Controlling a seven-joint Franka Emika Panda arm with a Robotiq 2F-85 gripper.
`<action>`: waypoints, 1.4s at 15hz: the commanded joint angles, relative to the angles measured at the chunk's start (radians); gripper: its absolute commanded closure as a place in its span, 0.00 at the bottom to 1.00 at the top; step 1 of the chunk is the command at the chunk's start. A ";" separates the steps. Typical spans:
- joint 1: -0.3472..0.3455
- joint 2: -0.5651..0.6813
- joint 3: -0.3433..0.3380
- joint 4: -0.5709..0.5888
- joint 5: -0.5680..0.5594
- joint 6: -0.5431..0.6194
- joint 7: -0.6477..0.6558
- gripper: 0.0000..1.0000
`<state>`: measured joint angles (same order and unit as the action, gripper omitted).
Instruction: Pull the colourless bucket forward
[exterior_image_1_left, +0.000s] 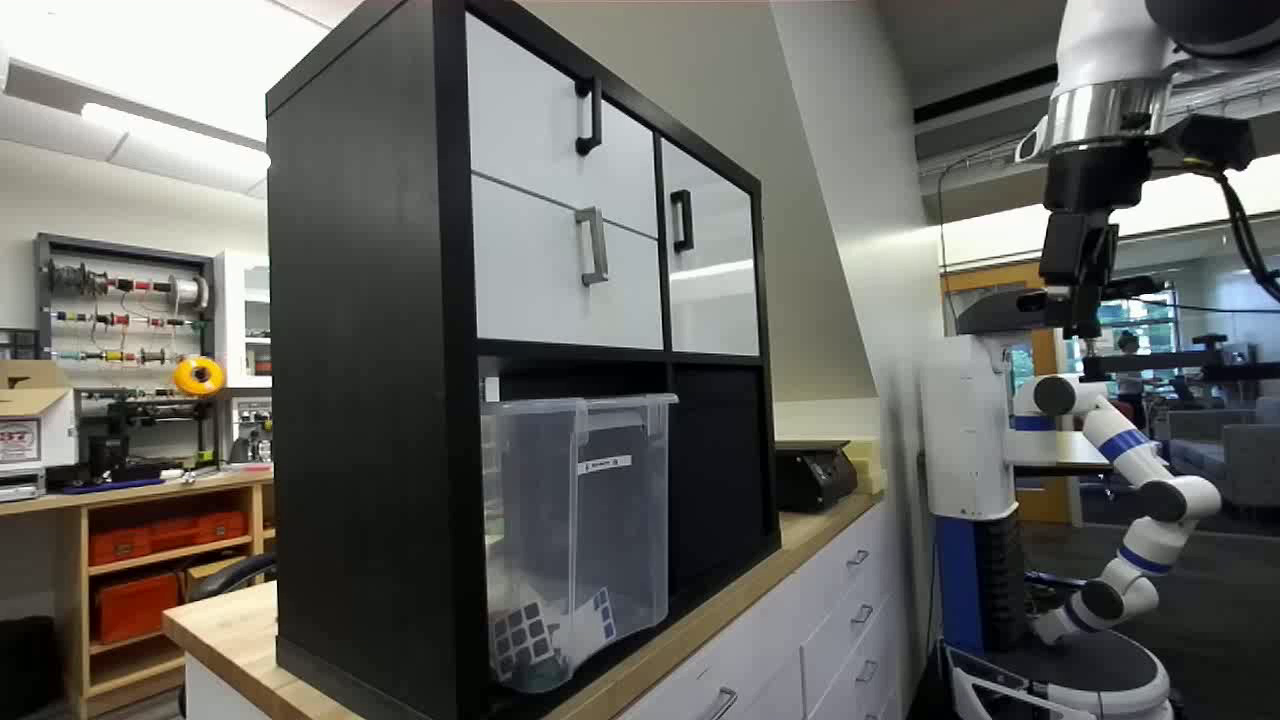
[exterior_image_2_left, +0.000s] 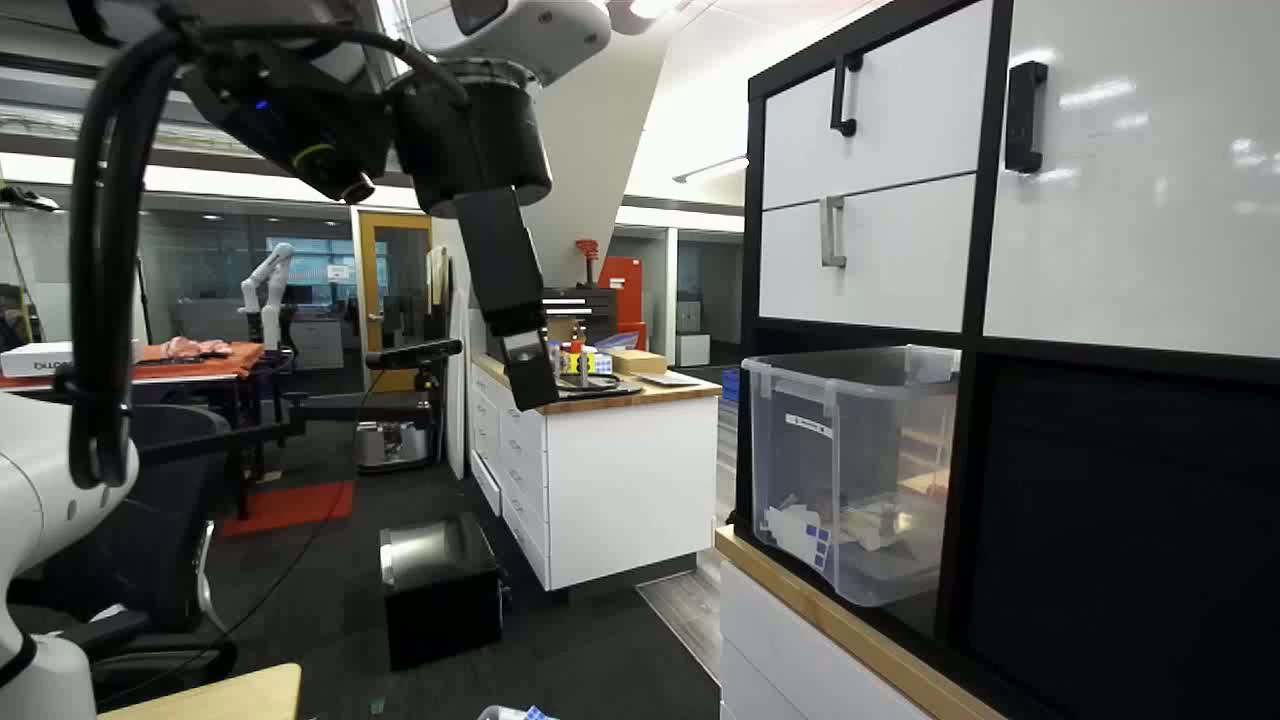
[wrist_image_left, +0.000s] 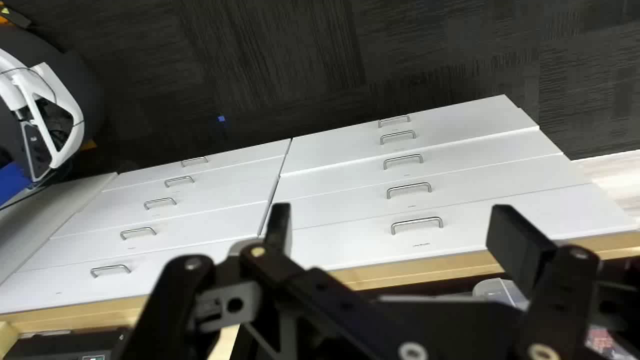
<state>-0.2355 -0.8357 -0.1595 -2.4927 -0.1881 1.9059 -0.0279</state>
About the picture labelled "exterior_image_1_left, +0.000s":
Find white drawer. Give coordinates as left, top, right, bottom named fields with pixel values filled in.
left=471, top=176, right=664, bottom=347
left=463, top=18, right=657, bottom=233

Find white upper drawer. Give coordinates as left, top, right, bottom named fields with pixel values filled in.
left=463, top=18, right=657, bottom=233

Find grey tool wall rack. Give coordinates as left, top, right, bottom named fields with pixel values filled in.
left=36, top=233, right=216, bottom=393

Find black cube shelf unit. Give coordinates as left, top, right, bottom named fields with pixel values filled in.
left=269, top=0, right=779, bottom=720

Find yellow tape roll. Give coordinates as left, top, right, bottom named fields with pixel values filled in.
left=173, top=356, right=223, bottom=401

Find white counter cabinet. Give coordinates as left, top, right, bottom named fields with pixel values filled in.
left=164, top=452, right=900, bottom=720

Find black device on counter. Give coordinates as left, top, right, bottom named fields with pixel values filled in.
left=770, top=442, right=857, bottom=511

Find clear plastic storage bin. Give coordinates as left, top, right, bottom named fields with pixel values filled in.
left=479, top=393, right=675, bottom=696

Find white lower drawer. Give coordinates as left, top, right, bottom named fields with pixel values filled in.
left=471, top=176, right=664, bottom=347

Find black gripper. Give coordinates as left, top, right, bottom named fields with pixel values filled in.
left=1041, top=144, right=1150, bottom=338

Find cardboard box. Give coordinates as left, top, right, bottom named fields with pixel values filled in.
left=0, top=362, right=78, bottom=503

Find white cabinet door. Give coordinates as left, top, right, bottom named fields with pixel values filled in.
left=659, top=144, right=758, bottom=356

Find white blue mobile robot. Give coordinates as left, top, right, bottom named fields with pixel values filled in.
left=919, top=338, right=1221, bottom=720

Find white rubiks cube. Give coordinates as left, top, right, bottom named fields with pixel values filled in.
left=488, top=603, right=551, bottom=677

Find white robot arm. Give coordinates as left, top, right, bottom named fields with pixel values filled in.
left=1013, top=0, right=1280, bottom=340

